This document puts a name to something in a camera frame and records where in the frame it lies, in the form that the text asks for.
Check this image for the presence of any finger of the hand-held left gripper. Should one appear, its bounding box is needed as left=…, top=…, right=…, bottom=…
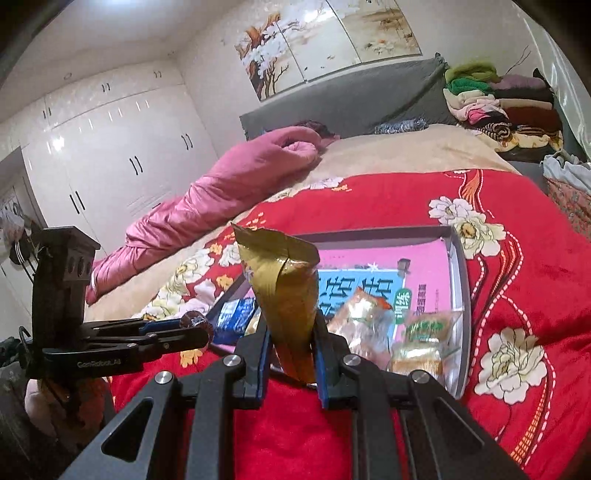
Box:
left=85, top=329, right=213, bottom=358
left=92, top=318, right=186, bottom=336

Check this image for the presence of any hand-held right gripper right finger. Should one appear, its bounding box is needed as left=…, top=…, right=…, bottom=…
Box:
left=311, top=318, right=529, bottom=480

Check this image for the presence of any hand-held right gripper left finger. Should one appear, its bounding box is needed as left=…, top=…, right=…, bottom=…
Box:
left=58, top=318, right=274, bottom=480

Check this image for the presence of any brown round candy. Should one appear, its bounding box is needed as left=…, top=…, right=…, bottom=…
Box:
left=182, top=311, right=215, bottom=344

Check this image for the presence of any blue snack packet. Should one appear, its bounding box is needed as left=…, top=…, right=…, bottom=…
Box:
left=216, top=298, right=259, bottom=344

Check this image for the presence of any long orange-ended cracker packet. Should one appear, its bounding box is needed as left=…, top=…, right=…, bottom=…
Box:
left=325, top=287, right=393, bottom=370

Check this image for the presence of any gold snack packet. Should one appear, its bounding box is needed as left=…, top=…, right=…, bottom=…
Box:
left=231, top=224, right=321, bottom=384

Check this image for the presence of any green-label cracker packet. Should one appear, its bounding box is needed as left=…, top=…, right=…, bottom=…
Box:
left=387, top=310, right=462, bottom=377

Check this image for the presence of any dark shallow tray box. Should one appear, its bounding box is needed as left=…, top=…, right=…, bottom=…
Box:
left=205, top=225, right=472, bottom=400

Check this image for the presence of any person's left hand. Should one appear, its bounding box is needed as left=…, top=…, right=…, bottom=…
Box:
left=24, top=381, right=63, bottom=437

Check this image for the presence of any black hanging bag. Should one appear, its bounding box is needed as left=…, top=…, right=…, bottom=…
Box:
left=9, top=231, right=42, bottom=278

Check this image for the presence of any white hanging bag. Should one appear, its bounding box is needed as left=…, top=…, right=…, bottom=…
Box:
left=0, top=203, right=26, bottom=241

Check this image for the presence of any pink quilt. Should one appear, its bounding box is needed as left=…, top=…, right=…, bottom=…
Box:
left=85, top=126, right=324, bottom=305

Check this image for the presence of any pink book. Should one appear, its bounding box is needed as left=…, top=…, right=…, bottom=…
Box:
left=318, top=242, right=451, bottom=370

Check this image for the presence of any white wardrobe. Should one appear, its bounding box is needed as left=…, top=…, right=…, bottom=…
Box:
left=0, top=62, right=220, bottom=296

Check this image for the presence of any red floral blanket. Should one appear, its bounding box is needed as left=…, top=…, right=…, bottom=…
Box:
left=111, top=168, right=591, bottom=480

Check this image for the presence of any dark garment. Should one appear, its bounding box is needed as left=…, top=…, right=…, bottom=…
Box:
left=295, top=120, right=342, bottom=139

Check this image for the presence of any beige bed sheet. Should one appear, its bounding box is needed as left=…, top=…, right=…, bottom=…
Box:
left=88, top=121, right=522, bottom=324

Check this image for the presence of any patterned pillow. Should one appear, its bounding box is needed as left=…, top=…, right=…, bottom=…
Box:
left=374, top=119, right=428, bottom=136

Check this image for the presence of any grey headboard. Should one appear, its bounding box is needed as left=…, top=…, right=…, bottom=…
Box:
left=239, top=53, right=462, bottom=141

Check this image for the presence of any floral fabric bundle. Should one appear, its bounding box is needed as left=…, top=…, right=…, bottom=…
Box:
left=547, top=178, right=591, bottom=241

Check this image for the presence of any white and blue cloth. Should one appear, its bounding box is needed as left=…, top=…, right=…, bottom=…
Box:
left=542, top=154, right=591, bottom=195

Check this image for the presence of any stack of folded clothes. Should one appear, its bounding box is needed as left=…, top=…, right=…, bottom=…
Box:
left=443, top=60, right=566, bottom=153

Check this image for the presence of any white satin curtain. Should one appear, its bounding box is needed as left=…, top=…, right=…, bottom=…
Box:
left=522, top=0, right=591, bottom=162

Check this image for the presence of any floral wall painting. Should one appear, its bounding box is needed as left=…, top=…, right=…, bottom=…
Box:
left=235, top=0, right=423, bottom=102

